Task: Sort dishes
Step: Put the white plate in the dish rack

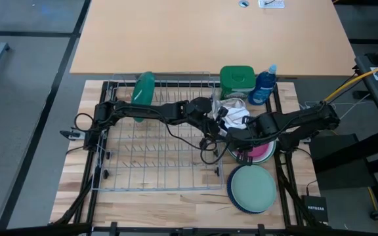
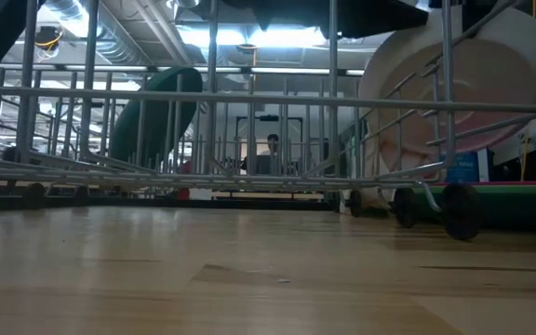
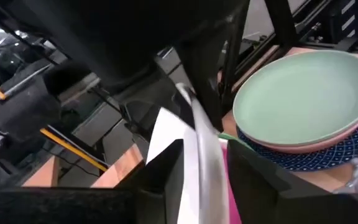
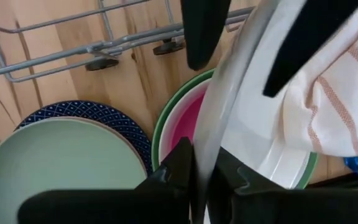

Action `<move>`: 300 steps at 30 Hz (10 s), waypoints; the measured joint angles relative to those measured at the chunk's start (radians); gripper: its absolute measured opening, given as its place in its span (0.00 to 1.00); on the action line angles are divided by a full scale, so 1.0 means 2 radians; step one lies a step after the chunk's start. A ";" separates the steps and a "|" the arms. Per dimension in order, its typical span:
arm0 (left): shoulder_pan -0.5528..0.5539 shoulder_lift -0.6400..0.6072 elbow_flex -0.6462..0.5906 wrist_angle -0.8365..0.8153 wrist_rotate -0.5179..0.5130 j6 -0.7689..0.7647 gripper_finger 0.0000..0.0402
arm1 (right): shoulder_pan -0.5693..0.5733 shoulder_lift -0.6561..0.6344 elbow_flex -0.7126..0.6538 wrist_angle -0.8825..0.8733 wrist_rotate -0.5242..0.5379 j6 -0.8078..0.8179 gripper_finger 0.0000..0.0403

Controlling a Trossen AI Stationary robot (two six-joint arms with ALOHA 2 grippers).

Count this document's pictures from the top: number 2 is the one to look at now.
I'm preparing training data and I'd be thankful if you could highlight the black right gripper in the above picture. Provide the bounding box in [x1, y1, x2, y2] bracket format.
[234, 0, 430, 39]

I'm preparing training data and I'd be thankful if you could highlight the deep white plate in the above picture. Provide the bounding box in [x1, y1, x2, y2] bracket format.
[358, 7, 536, 174]

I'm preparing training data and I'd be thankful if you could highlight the dark green plate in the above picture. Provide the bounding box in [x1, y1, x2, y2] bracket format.
[109, 66, 204, 165]

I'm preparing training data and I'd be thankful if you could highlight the fluorescent strip light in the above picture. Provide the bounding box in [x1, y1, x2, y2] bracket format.
[0, 63, 367, 76]

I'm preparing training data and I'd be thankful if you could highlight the person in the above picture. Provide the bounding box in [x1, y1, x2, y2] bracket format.
[257, 133, 283, 157]

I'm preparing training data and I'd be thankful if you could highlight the blue dish soap bottle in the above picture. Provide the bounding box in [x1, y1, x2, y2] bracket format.
[444, 149, 482, 183]

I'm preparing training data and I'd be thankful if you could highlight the grey wire dish rack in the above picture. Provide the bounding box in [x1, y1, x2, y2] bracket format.
[0, 0, 536, 243]

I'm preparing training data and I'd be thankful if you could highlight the black metal table frame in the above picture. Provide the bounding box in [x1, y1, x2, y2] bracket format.
[0, 185, 343, 211]

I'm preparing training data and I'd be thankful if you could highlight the black ceiling cord reel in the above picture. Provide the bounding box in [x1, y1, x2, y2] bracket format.
[33, 25, 63, 51]

